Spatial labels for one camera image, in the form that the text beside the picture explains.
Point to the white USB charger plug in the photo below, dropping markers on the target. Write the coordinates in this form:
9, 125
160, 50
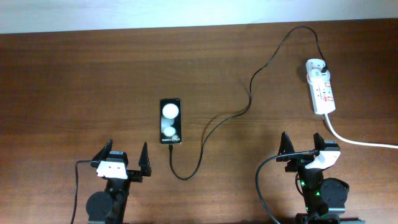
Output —
315, 76

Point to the white power strip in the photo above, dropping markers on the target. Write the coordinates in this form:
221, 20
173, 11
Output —
321, 93

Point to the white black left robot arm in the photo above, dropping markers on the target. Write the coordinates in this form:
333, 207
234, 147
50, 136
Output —
108, 206

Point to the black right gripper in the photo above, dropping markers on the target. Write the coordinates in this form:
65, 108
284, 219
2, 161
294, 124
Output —
298, 161

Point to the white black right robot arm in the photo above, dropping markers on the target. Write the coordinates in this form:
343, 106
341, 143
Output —
324, 198

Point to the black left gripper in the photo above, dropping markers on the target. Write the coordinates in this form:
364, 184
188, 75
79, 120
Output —
137, 175

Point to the black Galaxy flip phone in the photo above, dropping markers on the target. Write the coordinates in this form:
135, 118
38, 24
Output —
170, 121

